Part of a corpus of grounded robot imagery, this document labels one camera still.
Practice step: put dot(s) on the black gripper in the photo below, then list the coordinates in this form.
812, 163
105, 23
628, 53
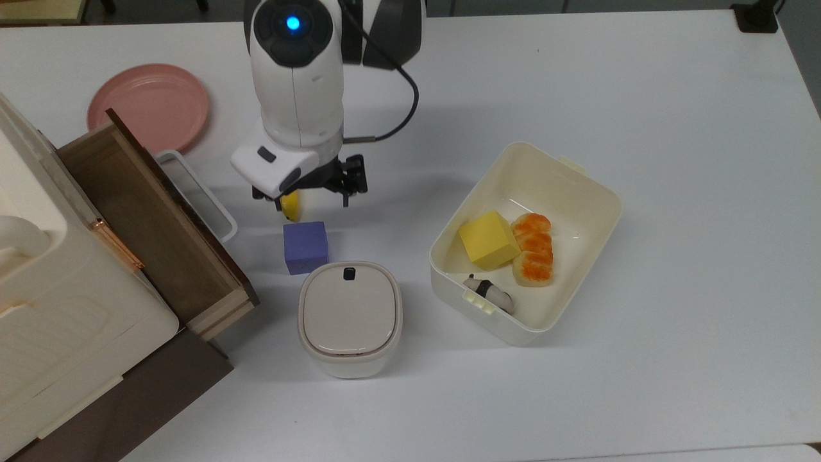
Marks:
324, 176

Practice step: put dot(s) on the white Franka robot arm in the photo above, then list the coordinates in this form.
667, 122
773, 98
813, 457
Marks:
295, 90

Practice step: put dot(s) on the cream plastic box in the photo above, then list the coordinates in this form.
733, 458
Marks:
577, 192

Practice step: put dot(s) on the yellow toy banana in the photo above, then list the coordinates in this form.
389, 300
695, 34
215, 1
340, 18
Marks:
290, 206

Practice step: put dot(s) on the purple cube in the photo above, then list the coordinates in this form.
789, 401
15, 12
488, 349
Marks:
306, 247

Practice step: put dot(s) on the cream lidded trash can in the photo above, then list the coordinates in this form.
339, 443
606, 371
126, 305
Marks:
349, 314

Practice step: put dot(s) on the brown wooden drawer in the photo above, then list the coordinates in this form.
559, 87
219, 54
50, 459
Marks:
147, 224

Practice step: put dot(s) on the pink plate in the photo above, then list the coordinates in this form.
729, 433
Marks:
151, 106

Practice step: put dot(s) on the yellow block toy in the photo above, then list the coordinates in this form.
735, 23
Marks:
489, 240

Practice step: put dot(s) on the black and white sushi toy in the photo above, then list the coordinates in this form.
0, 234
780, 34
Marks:
490, 292

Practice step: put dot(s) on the orange striped bread toy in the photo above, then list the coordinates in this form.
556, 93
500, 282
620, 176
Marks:
533, 253

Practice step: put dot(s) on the cream drawer cabinet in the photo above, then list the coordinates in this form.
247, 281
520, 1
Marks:
58, 308

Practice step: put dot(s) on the wooden desk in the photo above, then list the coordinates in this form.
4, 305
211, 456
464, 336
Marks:
38, 9

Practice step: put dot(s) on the black camera pole stand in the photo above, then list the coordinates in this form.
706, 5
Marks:
757, 16

